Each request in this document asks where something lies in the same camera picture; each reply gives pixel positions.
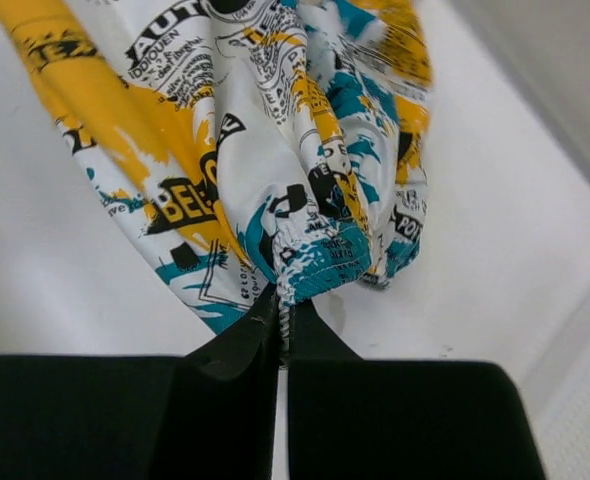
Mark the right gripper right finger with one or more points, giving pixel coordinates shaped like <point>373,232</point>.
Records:
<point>352,418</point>

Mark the colourful printed shorts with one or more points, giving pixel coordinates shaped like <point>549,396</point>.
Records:
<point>242,144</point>

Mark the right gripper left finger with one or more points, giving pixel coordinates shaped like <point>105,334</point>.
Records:
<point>206,415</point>

